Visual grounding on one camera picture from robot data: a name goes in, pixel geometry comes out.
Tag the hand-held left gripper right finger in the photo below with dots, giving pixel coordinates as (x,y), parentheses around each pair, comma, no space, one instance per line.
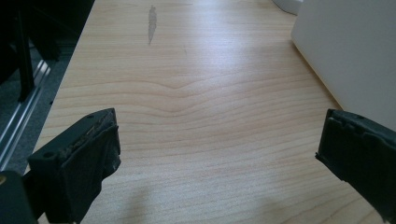
(361,152)

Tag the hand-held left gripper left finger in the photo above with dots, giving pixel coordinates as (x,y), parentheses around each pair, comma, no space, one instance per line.
(77,161)

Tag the white box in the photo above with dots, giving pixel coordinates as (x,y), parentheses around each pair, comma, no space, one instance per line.
(351,56)

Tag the black metal stand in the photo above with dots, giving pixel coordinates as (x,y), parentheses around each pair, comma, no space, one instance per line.
(25,46)

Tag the white object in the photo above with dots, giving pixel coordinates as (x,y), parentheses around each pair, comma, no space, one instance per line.
(288,5)

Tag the aluminium rail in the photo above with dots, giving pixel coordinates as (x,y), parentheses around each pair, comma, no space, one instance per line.
(18,112)

